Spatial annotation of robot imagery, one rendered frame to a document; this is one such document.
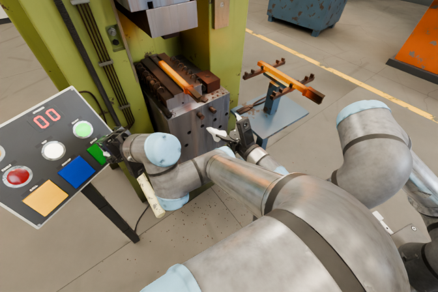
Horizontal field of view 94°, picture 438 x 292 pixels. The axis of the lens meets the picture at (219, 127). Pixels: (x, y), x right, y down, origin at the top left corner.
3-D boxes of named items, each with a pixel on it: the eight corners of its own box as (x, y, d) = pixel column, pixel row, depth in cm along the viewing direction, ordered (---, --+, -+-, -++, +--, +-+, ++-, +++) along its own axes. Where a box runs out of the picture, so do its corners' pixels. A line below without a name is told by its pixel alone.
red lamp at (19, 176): (34, 180, 57) (23, 171, 54) (14, 189, 55) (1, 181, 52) (32, 172, 59) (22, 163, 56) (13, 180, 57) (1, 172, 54)
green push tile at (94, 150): (119, 150, 76) (105, 135, 72) (102, 165, 71) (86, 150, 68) (117, 150, 77) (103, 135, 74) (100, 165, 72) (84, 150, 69)
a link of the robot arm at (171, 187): (206, 197, 52) (193, 158, 49) (163, 218, 48) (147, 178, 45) (197, 185, 59) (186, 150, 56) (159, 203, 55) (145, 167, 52)
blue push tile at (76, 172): (96, 171, 70) (79, 155, 66) (76, 189, 65) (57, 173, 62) (94, 170, 71) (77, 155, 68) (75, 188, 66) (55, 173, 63)
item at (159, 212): (167, 214, 98) (165, 209, 94) (157, 220, 96) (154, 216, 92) (133, 153, 122) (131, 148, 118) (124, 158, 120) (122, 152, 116)
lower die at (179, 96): (202, 96, 109) (201, 83, 103) (167, 111, 101) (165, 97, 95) (166, 63, 132) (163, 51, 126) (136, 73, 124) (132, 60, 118)
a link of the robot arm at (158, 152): (162, 176, 44) (148, 140, 41) (136, 171, 51) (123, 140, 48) (188, 160, 49) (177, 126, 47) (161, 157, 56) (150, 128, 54)
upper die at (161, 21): (197, 27, 83) (196, 0, 76) (152, 38, 75) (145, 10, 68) (154, 1, 106) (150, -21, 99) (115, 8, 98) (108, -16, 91)
